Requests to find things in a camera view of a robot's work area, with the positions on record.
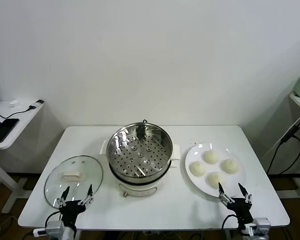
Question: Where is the white steamed baozi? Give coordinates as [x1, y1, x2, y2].
[206, 171, 226, 188]
[189, 161, 207, 177]
[221, 158, 241, 174]
[203, 149, 220, 165]

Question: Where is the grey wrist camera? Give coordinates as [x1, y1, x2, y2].
[253, 217, 271, 237]
[46, 221, 66, 238]

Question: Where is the white round plate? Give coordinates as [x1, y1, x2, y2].
[184, 142, 247, 199]

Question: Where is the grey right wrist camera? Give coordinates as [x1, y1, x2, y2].
[253, 217, 271, 237]

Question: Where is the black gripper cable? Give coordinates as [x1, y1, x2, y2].
[221, 213, 239, 232]
[44, 211, 63, 227]

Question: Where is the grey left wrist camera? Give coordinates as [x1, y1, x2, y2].
[46, 221, 66, 238]

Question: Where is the white electric cooker base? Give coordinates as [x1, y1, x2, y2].
[108, 159, 171, 198]

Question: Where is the white flat cable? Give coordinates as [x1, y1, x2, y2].
[263, 111, 300, 157]

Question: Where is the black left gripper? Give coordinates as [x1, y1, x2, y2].
[56, 184, 94, 230]

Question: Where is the stainless steel steamer basket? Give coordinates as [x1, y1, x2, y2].
[99, 121, 181, 179]

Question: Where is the round glass pot lid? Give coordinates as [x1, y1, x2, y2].
[44, 155, 104, 210]

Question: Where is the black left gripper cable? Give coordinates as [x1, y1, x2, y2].
[44, 211, 63, 227]

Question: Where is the black desk charging cable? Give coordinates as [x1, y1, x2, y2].
[0, 104, 38, 119]

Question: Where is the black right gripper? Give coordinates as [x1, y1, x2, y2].
[217, 181, 254, 230]

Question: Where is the black smartphone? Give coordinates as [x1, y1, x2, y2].
[0, 117, 20, 144]

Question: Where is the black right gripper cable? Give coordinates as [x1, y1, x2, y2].
[221, 213, 239, 232]

